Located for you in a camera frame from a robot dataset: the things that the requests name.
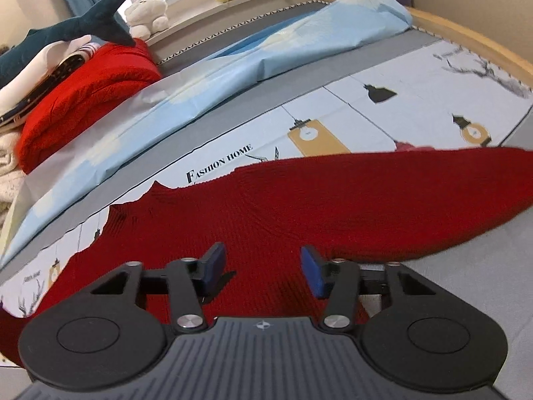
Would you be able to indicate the white bear plush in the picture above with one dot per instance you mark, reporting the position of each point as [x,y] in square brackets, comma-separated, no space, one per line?
[145,12]

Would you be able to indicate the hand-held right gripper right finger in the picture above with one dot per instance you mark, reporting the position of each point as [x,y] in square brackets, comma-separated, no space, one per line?
[312,271]

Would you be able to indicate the dark red knit sweater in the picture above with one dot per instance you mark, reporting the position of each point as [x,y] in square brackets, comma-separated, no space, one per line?
[270,208]

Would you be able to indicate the dark teal shark plush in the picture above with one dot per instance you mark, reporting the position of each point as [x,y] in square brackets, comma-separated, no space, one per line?
[100,21]

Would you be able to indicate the dark patterned cloth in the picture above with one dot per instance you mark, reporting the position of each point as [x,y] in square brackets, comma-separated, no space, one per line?
[54,76]

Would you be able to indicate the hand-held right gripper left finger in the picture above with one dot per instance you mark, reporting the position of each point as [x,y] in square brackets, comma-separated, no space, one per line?
[215,264]

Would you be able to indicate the grey mattress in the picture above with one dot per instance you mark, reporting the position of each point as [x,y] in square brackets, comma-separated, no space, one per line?
[233,25]

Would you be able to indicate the bright red folded sweater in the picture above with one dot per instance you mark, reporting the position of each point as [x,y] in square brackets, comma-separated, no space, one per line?
[83,104]

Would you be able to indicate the wooden bed frame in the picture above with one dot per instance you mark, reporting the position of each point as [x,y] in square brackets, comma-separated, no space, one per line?
[479,41]

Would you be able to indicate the light blue sheet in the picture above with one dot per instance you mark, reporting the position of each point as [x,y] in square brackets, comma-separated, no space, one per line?
[250,58]

